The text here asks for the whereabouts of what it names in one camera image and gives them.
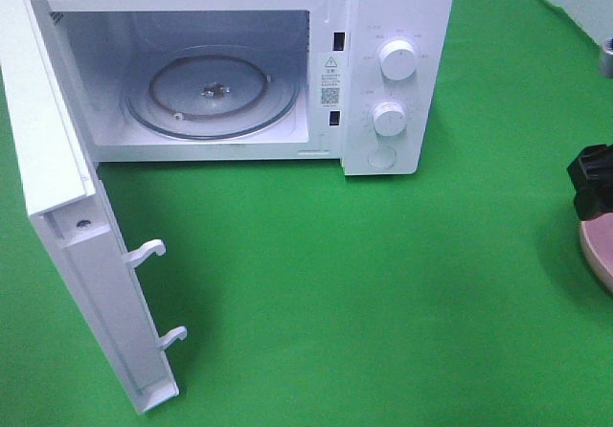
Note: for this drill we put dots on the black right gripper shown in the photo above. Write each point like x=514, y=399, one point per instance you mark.
x=591, y=176

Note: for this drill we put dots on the pink round plate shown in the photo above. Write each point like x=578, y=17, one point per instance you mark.
x=596, y=240

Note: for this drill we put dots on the white door release button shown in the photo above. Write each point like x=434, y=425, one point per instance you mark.
x=382, y=157

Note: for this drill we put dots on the white microwave door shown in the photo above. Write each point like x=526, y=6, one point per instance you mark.
x=67, y=204

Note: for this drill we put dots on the green table cloth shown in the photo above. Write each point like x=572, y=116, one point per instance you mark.
x=456, y=296

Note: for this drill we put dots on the white lower timer knob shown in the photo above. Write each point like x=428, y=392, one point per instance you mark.
x=389, y=119

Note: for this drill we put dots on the white upper power knob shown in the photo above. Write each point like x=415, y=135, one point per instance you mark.
x=398, y=59

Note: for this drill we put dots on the glass microwave turntable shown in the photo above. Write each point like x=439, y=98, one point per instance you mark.
x=214, y=92

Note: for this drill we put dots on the white microwave oven body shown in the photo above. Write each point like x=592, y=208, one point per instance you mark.
x=333, y=116

